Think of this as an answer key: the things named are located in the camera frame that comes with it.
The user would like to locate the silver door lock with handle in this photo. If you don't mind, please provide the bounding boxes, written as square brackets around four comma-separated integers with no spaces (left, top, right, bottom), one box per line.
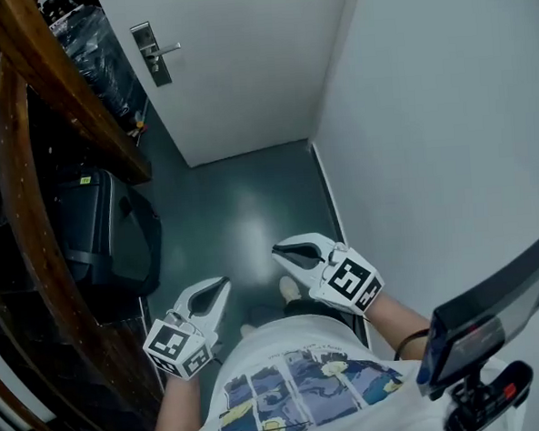
[129,19,185,89]

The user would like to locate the black device mount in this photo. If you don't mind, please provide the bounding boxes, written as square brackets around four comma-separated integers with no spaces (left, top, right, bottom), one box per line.
[439,359,538,431]

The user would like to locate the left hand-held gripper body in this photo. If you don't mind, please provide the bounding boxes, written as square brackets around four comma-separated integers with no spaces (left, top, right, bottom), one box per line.
[139,295,222,384]

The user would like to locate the brown wooden beam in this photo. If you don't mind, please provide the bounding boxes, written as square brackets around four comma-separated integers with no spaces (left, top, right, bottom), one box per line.
[0,0,155,193]

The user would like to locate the black wrist cord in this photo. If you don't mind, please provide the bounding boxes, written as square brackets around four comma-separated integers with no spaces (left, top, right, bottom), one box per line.
[392,327,433,362]

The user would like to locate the person's black trousers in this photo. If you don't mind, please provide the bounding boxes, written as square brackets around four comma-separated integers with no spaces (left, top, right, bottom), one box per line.
[249,294,367,348]

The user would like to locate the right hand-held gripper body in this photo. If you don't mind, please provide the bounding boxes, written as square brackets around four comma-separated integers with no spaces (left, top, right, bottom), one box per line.
[307,239,388,319]

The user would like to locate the person's left forearm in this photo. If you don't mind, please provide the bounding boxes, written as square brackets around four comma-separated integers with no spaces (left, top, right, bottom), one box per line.
[147,372,205,431]

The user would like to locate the person's right forearm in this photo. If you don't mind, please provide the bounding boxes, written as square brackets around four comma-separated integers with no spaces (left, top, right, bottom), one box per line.
[362,287,438,366]

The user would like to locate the black hard case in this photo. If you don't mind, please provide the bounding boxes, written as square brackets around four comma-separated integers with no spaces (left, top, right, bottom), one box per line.
[55,163,167,302]

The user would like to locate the white printed t-shirt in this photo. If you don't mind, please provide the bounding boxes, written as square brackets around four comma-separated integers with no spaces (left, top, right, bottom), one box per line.
[139,304,511,431]

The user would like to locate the black screen device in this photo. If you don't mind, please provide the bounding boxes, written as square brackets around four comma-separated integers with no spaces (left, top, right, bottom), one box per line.
[409,233,539,401]

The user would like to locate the small tools on floor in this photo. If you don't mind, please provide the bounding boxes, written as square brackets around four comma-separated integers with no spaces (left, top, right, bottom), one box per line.
[124,97,153,147]

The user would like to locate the black plastic-wrapped bundle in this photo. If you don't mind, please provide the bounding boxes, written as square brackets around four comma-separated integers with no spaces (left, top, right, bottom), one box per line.
[49,2,150,129]

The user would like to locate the white door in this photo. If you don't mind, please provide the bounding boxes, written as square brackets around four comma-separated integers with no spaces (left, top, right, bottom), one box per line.
[95,0,376,174]

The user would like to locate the curved wooden rail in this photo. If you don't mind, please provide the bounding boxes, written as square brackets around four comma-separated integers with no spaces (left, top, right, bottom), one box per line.
[0,43,168,431]

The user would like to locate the person's light shoe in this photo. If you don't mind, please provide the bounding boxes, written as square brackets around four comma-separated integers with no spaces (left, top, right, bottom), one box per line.
[278,275,302,304]

